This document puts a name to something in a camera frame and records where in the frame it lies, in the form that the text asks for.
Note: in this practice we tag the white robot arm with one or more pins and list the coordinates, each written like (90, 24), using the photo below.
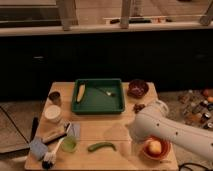
(152, 120)

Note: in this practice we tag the white round container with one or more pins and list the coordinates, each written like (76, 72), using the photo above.
(53, 113)

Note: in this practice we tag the green pepper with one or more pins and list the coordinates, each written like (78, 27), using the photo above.
(99, 145)

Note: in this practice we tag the bunch of dark grapes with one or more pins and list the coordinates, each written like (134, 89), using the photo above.
(138, 107)

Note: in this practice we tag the metal spoon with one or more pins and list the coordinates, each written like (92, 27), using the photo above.
(108, 93)

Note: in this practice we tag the blue sponge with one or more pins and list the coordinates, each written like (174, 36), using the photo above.
(38, 148)

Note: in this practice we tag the white dish brush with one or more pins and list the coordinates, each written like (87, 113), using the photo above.
(50, 157)

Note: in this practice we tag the yellow apple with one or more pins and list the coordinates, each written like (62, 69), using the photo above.
(154, 147)

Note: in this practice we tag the dark brown bowl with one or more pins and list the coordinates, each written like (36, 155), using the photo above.
(137, 88)

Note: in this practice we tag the grey blue cloth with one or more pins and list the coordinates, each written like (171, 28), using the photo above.
(74, 130)

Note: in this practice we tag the green plastic cup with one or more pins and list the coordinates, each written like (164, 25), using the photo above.
(69, 144)

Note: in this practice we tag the black handled tool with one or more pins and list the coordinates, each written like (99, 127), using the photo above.
(34, 127)

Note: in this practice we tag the yellow corn cob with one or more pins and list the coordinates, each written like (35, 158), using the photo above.
(81, 91)

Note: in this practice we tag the orange bowl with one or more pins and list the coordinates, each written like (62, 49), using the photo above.
(166, 146)

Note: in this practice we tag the green plastic tray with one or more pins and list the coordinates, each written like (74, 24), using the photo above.
(94, 102)

